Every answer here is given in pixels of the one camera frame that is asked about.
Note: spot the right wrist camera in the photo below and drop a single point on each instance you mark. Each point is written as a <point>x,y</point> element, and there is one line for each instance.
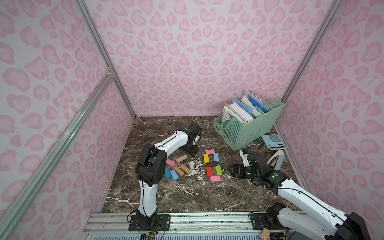
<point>244,155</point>

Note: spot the wooden box at right wall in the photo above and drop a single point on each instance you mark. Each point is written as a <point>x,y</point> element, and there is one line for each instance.
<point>276,160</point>

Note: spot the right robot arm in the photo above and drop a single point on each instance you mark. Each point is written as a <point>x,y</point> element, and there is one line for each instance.
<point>322,222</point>

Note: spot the wooden block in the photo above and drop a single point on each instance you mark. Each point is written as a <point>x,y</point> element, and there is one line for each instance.
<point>182,158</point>
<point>179,171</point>

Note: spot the front aluminium rail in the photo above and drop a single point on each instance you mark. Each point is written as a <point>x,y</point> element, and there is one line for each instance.
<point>184,226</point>

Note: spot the white papers stack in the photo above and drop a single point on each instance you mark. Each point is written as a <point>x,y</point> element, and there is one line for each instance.
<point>234,110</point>

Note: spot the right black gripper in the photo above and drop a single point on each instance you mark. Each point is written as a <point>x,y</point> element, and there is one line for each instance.
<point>241,171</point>

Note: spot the green block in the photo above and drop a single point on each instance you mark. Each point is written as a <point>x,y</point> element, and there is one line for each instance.
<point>219,171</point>

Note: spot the yellow block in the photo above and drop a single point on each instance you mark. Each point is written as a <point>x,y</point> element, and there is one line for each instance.
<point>206,158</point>

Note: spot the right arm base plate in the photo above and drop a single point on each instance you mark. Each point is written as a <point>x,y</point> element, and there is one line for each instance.
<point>264,221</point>

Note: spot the teal block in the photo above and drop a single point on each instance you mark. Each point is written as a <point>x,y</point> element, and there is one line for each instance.
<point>168,173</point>

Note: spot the green plastic file basket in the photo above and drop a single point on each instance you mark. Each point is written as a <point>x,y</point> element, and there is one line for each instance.
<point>238,134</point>

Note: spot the wooden block diagonal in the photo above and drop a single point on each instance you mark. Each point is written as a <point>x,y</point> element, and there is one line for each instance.
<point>185,169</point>

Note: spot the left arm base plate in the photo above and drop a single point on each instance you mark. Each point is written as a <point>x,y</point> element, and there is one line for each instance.
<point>141,223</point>

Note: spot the pink block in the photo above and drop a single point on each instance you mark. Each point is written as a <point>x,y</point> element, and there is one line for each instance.
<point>215,179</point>
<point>210,152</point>
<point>170,163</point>

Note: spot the red block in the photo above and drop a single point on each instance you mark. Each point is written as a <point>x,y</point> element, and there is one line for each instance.
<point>209,172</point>

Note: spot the dark brown block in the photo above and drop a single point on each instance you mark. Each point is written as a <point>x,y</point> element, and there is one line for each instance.
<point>212,164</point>

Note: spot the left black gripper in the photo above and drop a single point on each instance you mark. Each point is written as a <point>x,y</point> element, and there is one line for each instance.
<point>191,148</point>

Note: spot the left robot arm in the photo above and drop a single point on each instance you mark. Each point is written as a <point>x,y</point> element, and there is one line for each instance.
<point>151,166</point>

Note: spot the blue folder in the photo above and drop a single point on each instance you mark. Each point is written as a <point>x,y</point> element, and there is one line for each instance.
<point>257,104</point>

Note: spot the light blue block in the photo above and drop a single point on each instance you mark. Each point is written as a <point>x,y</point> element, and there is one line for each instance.
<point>174,175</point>
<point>216,157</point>

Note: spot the grey calculator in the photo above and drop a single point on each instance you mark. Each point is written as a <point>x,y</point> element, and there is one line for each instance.
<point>273,142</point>

